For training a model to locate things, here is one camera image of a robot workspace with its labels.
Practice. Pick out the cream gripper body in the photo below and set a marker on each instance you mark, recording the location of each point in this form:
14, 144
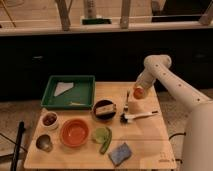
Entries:
146, 85

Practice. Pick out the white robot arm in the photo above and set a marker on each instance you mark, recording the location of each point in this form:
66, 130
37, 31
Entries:
197, 153

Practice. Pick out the green plastic tray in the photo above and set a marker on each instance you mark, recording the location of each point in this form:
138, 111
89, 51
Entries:
82, 92

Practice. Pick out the yellow strip in tray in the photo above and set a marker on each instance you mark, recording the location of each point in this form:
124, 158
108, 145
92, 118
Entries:
76, 104

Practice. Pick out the metal fork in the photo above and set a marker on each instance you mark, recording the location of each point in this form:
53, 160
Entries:
125, 109

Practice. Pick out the dark bowl with sponge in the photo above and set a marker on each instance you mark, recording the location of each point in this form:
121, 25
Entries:
104, 110

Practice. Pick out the green cucumber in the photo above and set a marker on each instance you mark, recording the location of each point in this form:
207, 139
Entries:
106, 144

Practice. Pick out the green lime half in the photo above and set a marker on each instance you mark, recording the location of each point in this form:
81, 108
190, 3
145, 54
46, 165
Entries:
100, 135

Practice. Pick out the blue sponge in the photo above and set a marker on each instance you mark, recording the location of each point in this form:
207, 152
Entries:
120, 154

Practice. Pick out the orange plastic bowl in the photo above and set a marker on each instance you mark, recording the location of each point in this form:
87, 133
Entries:
74, 133

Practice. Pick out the white bowl with dark food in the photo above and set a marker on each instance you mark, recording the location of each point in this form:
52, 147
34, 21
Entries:
50, 120

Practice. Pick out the small metal cup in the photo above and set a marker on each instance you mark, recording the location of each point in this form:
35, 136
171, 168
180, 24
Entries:
44, 143

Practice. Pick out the black pole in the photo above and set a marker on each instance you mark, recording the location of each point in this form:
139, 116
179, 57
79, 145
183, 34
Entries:
17, 147

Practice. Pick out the white handled dish brush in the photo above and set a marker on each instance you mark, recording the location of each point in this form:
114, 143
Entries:
129, 118

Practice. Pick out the green base wooden post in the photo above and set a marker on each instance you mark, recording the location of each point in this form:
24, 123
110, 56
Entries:
90, 14

